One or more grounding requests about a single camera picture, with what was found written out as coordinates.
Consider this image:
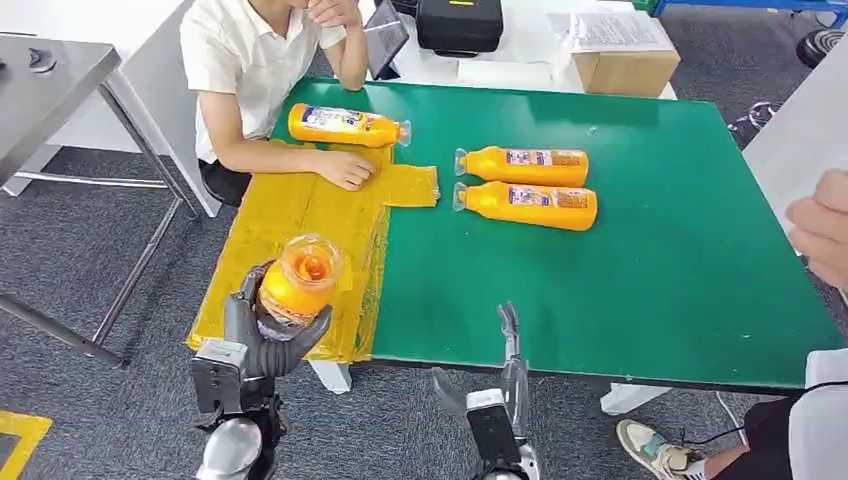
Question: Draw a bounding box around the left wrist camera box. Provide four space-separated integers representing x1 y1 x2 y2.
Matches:
190 339 250 416

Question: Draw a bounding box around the yellow sheet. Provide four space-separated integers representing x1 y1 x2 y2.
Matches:
185 139 441 364

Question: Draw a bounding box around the person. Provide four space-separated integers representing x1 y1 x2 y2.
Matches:
616 168 848 480
180 0 377 209

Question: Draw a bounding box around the black carrying case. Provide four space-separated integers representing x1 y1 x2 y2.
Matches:
415 0 505 60

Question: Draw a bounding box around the orange drink bottle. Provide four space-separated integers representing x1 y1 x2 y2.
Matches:
453 181 600 232
288 102 413 150
256 233 345 328
454 145 591 189

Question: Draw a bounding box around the pale grey table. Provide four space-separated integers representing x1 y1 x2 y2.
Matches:
741 56 848 233

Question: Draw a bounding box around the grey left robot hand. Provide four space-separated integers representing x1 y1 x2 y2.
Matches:
223 261 335 380

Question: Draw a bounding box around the black wheel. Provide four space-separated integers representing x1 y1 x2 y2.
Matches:
794 27 847 70

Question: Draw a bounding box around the dark tablet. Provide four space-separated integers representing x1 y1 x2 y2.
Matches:
362 0 411 82

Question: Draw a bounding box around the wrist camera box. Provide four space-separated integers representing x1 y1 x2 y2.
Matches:
190 339 250 416
465 388 525 466

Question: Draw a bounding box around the white table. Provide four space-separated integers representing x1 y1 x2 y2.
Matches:
357 0 680 102

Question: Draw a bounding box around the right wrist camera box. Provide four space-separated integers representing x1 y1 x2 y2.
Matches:
465 388 525 466

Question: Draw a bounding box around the steel table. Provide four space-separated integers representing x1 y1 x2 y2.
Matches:
0 36 201 371

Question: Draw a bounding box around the cardboard box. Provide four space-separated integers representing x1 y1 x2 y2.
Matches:
570 19 682 99

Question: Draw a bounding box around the printed paper in sleeve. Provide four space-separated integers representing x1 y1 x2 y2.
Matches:
547 10 676 56

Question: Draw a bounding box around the white table leg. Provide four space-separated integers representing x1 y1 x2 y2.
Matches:
308 360 353 396
600 384 672 417

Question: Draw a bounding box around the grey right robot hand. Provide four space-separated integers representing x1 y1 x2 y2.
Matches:
430 302 532 439

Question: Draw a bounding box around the green table mat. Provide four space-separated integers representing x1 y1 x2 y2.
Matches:
271 77 847 392

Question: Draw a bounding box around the small grey metal part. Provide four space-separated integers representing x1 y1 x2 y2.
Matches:
27 48 58 75

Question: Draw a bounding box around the white floor cable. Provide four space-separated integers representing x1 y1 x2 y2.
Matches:
715 392 747 433

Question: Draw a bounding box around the white desk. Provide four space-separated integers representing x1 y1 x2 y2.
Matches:
0 0 223 220

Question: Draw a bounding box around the blue metal frame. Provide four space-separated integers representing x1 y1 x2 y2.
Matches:
652 0 848 29

